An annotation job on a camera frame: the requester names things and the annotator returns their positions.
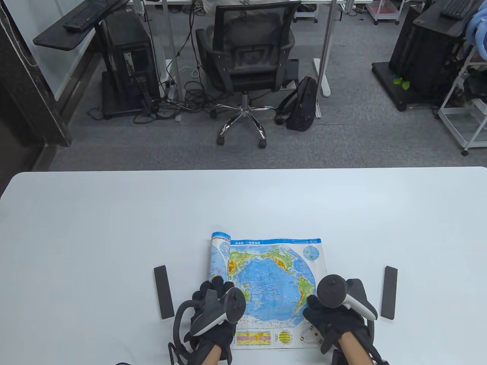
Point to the person's left hand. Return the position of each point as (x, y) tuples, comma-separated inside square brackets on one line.
[(213, 342)]

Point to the person's right hand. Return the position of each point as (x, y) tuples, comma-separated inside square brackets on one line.
[(338, 323)]

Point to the black rectangular paperweight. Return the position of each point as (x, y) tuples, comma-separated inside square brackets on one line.
[(164, 292), (389, 292)]

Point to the colourful world map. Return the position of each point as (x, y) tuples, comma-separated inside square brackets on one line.
[(274, 273)]

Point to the person's left forearm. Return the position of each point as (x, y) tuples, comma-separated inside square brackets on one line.
[(212, 357)]

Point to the person's right forearm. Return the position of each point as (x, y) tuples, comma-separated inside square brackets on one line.
[(354, 349)]

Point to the right hand tracking controller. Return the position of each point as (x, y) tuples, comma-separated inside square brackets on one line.
[(331, 291)]

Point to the hand tracking controller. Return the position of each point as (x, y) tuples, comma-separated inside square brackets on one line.
[(234, 304), (331, 291)]

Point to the left hand tracking controller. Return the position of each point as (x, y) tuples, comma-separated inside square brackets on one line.
[(234, 304)]

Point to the black backpack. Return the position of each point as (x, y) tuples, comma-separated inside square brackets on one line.
[(302, 106)]

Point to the black wheeled platform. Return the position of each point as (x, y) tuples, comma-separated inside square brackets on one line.
[(388, 81)]

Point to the white metal rack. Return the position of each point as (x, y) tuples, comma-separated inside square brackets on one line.
[(470, 114)]

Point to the small green object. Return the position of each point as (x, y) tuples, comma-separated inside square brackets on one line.
[(401, 83)]

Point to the black mesh office chair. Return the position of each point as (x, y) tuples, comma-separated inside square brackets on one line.
[(251, 76)]

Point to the black computer tower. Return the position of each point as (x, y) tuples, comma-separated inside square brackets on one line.
[(422, 57), (129, 57)]

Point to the white wheeled cart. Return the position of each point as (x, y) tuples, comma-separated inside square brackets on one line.
[(386, 9), (306, 11)]

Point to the black side desk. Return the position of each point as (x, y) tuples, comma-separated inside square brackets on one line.
[(437, 21), (57, 40)]

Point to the black keyboard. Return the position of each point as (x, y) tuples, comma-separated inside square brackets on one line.
[(458, 8), (91, 13)]

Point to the black right wrist camera unit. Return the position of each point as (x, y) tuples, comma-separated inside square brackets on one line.
[(336, 358)]

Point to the white metal desk frame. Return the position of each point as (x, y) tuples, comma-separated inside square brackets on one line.
[(326, 45)]

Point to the dark partition post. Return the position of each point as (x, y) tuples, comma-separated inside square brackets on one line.
[(26, 83)]

